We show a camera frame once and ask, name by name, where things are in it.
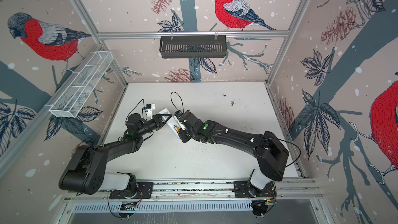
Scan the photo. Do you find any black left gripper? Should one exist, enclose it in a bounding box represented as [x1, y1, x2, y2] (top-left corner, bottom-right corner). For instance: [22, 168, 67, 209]
[137, 114, 172, 138]

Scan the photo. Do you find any white remote control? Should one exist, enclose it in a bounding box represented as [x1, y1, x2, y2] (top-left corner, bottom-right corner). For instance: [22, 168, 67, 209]
[159, 108, 181, 139]

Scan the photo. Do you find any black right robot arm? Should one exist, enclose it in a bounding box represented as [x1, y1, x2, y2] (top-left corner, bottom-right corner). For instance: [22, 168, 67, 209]
[174, 110, 289, 181]

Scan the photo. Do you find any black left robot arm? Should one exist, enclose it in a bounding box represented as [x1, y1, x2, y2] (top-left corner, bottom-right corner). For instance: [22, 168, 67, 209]
[59, 114, 172, 195]

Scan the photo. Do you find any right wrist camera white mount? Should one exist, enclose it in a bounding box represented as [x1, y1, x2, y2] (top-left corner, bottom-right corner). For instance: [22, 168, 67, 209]
[174, 110, 186, 130]

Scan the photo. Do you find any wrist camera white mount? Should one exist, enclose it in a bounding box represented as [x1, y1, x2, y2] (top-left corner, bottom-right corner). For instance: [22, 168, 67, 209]
[143, 103, 155, 120]
[174, 110, 186, 130]

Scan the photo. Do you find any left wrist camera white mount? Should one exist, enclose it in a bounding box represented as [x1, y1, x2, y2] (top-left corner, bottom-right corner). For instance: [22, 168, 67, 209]
[143, 103, 155, 120]

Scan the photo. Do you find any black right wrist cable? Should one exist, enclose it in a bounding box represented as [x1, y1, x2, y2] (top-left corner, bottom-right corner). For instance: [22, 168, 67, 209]
[170, 91, 184, 113]

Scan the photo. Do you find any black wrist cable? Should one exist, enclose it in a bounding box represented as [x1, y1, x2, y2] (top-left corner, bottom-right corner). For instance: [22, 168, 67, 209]
[125, 99, 146, 122]
[170, 91, 184, 113]

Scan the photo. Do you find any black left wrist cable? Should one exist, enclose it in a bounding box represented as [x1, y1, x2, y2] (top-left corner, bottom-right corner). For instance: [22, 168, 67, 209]
[125, 99, 146, 122]

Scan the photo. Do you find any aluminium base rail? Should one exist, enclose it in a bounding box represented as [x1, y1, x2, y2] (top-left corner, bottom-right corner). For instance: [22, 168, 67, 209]
[62, 178, 323, 216]

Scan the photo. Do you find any black wall basket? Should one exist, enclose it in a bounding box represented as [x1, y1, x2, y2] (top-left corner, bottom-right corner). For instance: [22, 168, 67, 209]
[159, 35, 227, 59]

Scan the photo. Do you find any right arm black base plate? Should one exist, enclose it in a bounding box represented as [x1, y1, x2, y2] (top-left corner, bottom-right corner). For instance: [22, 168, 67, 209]
[232, 181, 277, 199]

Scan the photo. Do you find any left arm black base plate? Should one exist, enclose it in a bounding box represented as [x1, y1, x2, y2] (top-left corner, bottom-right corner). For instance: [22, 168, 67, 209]
[109, 182, 154, 200]

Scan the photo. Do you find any white wire mesh basket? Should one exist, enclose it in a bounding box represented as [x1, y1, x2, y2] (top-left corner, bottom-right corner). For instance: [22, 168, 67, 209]
[49, 51, 114, 118]

